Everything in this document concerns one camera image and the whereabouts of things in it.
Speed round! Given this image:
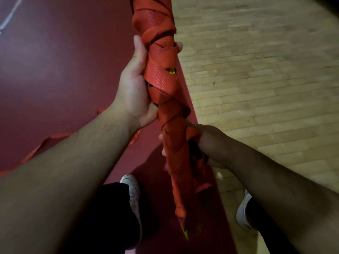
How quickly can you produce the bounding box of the person's right hand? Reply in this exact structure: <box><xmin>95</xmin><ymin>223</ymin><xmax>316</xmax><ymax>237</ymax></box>
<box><xmin>159</xmin><ymin>123</ymin><xmax>232</xmax><ymax>170</ymax></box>

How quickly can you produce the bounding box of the person's left hand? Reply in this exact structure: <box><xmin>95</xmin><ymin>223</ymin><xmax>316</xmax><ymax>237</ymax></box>
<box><xmin>112</xmin><ymin>35</ymin><xmax>183</xmax><ymax>129</ymax></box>

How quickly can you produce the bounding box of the person's left forearm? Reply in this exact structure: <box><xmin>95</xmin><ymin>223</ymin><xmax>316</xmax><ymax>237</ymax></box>
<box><xmin>0</xmin><ymin>104</ymin><xmax>141</xmax><ymax>254</ymax></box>

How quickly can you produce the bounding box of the person's right forearm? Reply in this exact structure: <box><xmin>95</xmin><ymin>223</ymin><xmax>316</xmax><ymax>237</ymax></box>
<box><xmin>224</xmin><ymin>141</ymin><xmax>339</xmax><ymax>254</ymax></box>

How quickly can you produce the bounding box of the white right shoe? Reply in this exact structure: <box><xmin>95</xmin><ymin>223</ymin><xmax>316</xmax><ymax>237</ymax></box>
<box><xmin>236</xmin><ymin>189</ymin><xmax>256</xmax><ymax>231</ymax></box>

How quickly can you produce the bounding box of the white shoe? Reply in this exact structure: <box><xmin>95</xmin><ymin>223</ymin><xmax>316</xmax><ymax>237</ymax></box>
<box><xmin>236</xmin><ymin>189</ymin><xmax>256</xmax><ymax>231</ymax></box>
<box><xmin>119</xmin><ymin>174</ymin><xmax>143</xmax><ymax>249</ymax></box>

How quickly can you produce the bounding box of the white left shoe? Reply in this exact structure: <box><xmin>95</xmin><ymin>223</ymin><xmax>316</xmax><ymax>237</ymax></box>
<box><xmin>119</xmin><ymin>174</ymin><xmax>143</xmax><ymax>249</ymax></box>

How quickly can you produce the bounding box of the black right trouser leg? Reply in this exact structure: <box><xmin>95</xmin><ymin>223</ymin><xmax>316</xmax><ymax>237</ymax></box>
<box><xmin>245</xmin><ymin>198</ymin><xmax>300</xmax><ymax>254</ymax></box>

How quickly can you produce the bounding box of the black trouser leg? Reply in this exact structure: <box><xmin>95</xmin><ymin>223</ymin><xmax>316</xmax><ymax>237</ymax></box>
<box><xmin>63</xmin><ymin>182</ymin><xmax>141</xmax><ymax>254</ymax></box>
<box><xmin>245</xmin><ymin>198</ymin><xmax>300</xmax><ymax>254</ymax></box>

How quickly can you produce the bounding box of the black left trouser leg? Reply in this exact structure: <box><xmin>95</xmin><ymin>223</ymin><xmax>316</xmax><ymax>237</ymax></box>
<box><xmin>63</xmin><ymin>182</ymin><xmax>141</xmax><ymax>254</ymax></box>

